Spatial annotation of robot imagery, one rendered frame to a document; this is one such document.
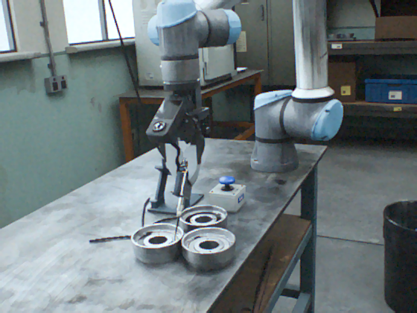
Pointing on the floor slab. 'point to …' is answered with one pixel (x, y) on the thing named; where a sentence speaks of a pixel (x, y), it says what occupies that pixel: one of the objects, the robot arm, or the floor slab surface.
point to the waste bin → (400, 255)
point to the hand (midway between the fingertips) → (184, 180)
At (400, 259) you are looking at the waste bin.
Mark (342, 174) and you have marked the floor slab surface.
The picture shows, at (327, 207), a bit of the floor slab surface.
